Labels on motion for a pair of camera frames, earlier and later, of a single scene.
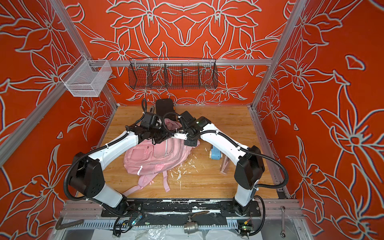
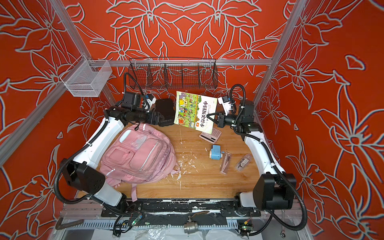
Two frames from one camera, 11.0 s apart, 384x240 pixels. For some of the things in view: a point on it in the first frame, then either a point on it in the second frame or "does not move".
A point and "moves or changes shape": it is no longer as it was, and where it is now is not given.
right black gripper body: (190, 141) → (226, 120)
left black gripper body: (159, 133) → (142, 115)
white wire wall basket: (87, 78) does not move
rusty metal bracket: (59, 226) does not move
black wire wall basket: (173, 73) does not move
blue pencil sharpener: (216, 154) does not move
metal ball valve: (190, 227) does not move
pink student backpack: (147, 160) moves or changes shape
